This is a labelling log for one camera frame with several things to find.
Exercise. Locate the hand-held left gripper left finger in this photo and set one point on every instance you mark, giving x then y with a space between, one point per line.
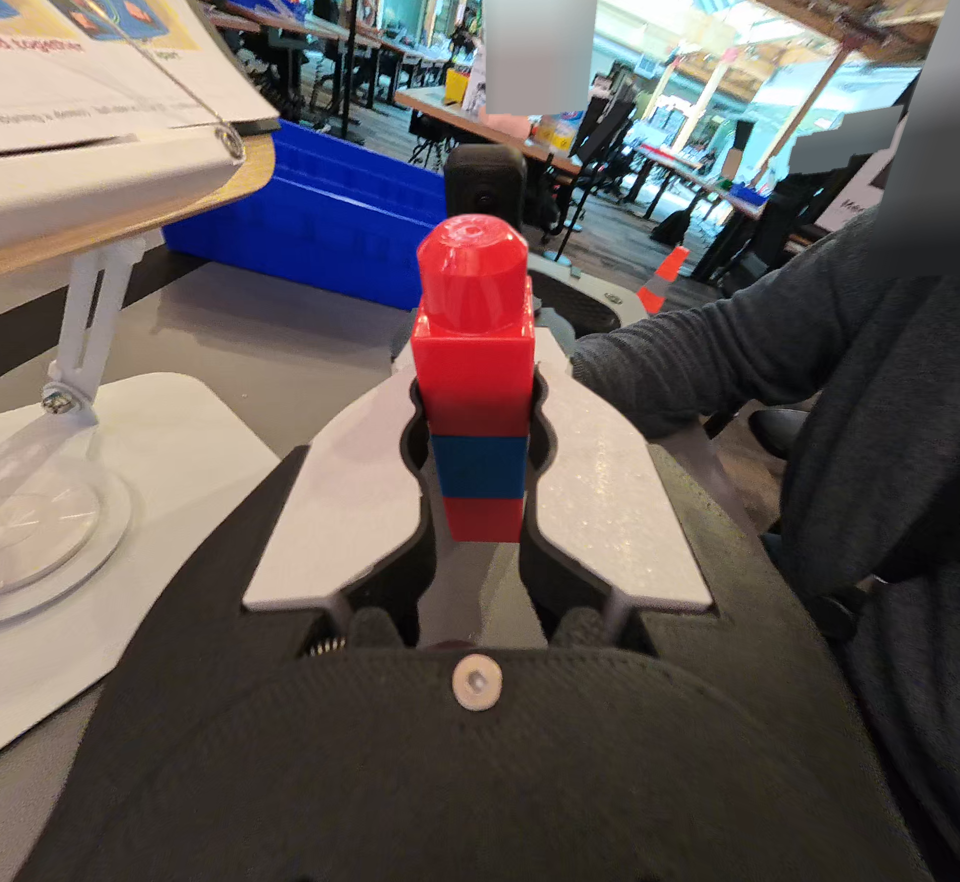
337 522

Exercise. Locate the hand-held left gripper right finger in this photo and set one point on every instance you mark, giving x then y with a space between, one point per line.
622 515

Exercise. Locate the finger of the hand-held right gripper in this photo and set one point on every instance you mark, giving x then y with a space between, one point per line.
403 350
556 342

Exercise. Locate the blue building block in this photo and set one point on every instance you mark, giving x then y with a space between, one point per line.
480 466

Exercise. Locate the grey desk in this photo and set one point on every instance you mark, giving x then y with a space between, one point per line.
300 342

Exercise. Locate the black mesh wrist rest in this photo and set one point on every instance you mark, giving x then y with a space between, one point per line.
577 305

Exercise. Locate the wooden work table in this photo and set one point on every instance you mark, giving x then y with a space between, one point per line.
450 114

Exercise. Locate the yellow storage box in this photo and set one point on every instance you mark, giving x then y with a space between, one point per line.
457 86

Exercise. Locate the orange traffic cone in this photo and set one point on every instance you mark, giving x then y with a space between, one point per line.
660 290

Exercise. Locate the black backpack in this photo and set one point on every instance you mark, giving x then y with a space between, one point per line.
671 228

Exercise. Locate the black floor lamp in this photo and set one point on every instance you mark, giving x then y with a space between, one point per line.
352 35

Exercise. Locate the white sign board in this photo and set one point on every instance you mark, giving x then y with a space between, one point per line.
855 200

